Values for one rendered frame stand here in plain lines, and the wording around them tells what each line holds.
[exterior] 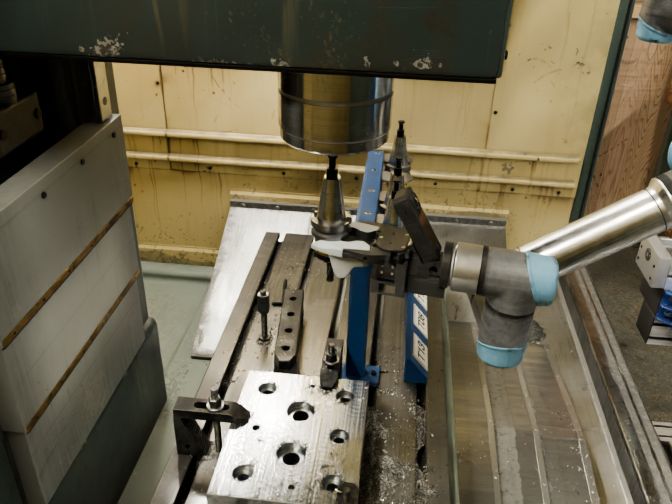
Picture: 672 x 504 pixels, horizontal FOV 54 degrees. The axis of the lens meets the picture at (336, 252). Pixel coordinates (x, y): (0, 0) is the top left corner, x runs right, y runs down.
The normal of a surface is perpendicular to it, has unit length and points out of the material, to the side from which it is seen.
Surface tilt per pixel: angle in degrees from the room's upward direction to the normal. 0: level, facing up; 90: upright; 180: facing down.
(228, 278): 25
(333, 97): 90
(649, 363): 0
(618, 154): 90
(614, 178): 90
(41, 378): 90
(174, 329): 0
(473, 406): 6
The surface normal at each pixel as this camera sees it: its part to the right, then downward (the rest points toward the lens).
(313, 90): -0.33, 0.47
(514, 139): -0.11, 0.50
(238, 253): -0.02, -0.58
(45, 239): 0.99, 0.08
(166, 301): 0.03, -0.86
